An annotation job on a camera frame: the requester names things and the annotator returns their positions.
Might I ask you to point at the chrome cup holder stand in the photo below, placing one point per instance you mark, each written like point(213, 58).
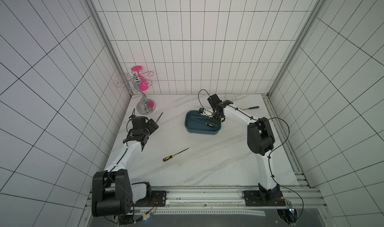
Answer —
point(138, 83)

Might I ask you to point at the gold spoon dark handle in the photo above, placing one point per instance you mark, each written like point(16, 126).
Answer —
point(251, 108)

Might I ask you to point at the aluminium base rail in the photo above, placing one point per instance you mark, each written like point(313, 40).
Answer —
point(226, 200)

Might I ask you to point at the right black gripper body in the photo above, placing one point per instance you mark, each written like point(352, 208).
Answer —
point(218, 113)

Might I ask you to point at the teal plastic storage box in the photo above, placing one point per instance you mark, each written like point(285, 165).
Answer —
point(195, 127)

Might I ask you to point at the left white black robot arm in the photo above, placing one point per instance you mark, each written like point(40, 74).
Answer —
point(113, 193)

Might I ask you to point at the clear drinking glass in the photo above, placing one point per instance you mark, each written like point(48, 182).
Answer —
point(230, 97)

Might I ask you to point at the left arm base wiring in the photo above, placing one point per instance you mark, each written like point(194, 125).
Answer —
point(132, 215)

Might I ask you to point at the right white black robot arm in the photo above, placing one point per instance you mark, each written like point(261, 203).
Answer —
point(260, 140)

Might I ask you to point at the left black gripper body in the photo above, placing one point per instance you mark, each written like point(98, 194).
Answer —
point(145, 131)

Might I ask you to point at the pink disc on stand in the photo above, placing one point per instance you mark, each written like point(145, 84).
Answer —
point(137, 69)

